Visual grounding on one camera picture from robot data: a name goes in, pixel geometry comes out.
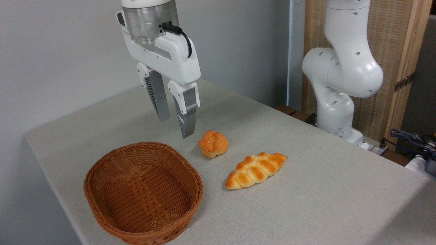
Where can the long braided bread loaf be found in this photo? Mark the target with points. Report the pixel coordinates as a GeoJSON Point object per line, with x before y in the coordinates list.
{"type": "Point", "coordinates": [255, 170]}

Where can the round knotted bread roll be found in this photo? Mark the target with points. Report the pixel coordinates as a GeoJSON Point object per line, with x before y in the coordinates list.
{"type": "Point", "coordinates": [213, 143]}

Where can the brown wicker basket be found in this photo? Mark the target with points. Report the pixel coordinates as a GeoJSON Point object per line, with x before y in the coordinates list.
{"type": "Point", "coordinates": [143, 195]}

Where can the white vertical wall trim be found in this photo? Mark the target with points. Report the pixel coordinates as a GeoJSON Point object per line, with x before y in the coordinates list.
{"type": "Point", "coordinates": [293, 51]}

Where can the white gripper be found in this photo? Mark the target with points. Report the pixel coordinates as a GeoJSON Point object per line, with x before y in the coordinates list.
{"type": "Point", "coordinates": [177, 58]}

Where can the metal screen hinge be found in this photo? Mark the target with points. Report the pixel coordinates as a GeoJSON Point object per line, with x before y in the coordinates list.
{"type": "Point", "coordinates": [404, 82]}

